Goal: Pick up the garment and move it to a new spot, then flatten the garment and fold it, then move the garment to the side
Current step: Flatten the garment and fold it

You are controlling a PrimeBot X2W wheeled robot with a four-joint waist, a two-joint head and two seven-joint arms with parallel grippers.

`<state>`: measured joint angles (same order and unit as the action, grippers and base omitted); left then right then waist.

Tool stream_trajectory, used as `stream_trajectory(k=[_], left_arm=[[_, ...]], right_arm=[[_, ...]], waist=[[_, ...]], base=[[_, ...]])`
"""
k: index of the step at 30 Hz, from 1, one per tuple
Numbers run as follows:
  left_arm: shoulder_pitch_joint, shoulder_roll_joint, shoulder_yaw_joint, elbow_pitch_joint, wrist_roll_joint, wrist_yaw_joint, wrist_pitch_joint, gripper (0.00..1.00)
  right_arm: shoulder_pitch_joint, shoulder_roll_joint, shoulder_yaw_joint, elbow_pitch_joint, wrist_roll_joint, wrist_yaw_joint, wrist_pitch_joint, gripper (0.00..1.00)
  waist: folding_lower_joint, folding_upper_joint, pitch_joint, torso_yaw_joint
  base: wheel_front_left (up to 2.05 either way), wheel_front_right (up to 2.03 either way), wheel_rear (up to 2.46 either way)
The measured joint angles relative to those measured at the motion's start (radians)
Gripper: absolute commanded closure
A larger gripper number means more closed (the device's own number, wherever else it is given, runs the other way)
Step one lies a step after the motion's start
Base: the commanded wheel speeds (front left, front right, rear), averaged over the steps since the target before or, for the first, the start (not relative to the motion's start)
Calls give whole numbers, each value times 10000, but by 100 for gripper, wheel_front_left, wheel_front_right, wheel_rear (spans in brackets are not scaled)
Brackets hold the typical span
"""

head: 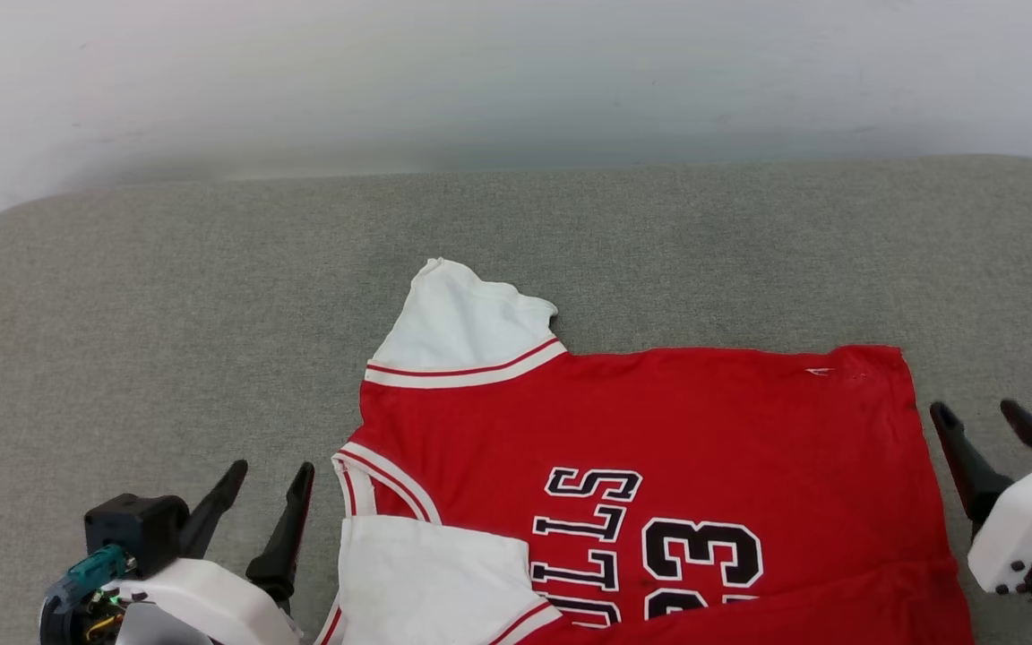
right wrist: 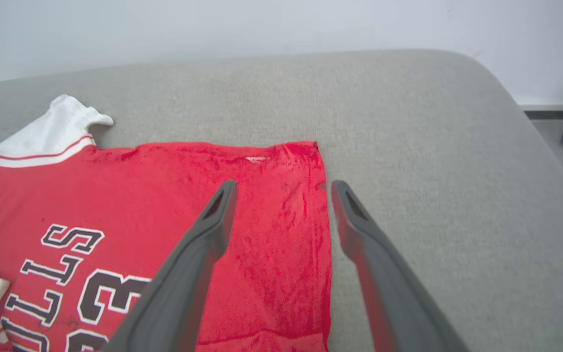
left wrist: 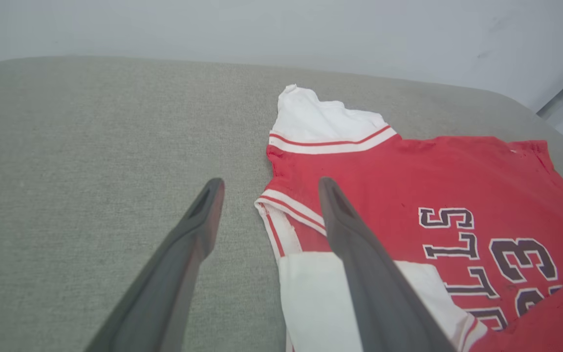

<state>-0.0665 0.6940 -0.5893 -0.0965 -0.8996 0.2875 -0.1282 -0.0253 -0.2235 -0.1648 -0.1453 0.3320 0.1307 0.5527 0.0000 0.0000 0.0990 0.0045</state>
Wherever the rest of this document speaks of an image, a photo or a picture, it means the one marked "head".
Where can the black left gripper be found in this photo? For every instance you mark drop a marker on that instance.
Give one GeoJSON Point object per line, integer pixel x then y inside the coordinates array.
{"type": "Point", "coordinates": [77, 627]}

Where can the red and white basketball jersey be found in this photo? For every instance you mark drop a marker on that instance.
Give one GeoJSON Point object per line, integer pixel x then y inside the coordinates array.
{"type": "Point", "coordinates": [659, 412]}

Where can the black left wrist camera module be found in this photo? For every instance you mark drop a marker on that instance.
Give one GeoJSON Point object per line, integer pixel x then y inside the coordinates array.
{"type": "Point", "coordinates": [135, 528]}

